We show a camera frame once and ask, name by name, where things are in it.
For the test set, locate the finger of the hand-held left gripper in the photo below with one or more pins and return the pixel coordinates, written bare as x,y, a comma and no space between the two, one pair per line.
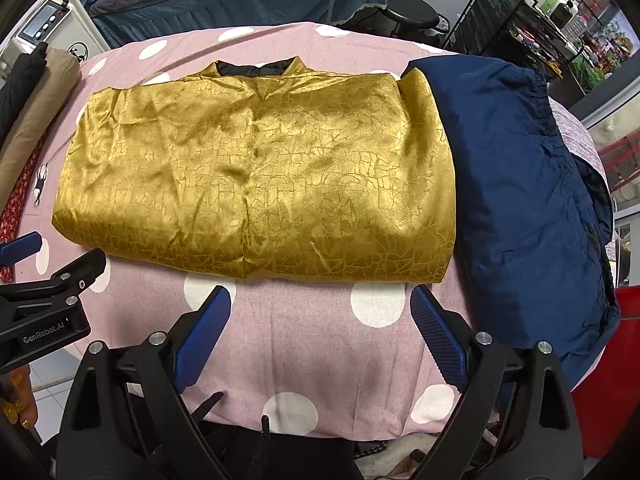
22,247
85,267

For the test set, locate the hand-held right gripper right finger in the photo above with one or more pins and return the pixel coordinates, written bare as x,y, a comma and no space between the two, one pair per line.
440,335

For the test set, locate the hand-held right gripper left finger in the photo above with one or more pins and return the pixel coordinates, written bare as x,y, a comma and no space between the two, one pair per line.
205,335

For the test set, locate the gold jacket with black fur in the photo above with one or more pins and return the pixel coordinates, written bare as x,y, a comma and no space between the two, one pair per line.
250,170

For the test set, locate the person's left hand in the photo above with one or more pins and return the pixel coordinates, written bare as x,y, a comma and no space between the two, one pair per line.
22,395

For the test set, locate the red floral cloth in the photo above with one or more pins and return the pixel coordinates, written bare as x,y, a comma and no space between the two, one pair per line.
15,210

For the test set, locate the pink polka dot sheet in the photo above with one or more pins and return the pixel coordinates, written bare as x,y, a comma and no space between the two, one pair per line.
280,340

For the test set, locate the person's dark clothing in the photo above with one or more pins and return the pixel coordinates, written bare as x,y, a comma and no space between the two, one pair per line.
300,455

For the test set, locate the tan folded garment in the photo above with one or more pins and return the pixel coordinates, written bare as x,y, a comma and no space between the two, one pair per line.
45,95

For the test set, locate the navy blue folded garment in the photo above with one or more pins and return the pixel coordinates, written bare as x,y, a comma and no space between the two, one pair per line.
505,185

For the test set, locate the black folded garment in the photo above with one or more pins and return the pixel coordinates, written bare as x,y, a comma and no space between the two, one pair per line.
20,80

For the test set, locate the red plastic container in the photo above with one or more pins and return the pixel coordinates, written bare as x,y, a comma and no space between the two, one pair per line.
610,360

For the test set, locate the white machine with control panel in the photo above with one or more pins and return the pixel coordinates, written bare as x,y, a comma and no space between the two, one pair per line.
75,40

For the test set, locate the lilac textured cloth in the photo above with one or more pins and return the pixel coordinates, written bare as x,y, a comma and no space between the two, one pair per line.
575,130

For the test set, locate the bed with blue cover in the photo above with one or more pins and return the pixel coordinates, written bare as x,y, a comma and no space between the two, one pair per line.
225,7

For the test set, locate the black metal rack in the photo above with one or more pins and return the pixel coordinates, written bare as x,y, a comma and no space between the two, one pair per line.
500,15

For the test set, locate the black round stool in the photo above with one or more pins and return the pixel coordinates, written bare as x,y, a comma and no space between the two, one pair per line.
412,7

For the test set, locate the clear plastic bottle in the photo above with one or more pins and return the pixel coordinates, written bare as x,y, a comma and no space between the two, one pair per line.
582,25

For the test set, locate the dark bottle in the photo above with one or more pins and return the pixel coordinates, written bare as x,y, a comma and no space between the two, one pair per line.
567,12

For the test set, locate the red metal frame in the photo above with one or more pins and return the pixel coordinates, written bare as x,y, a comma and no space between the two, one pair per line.
622,165

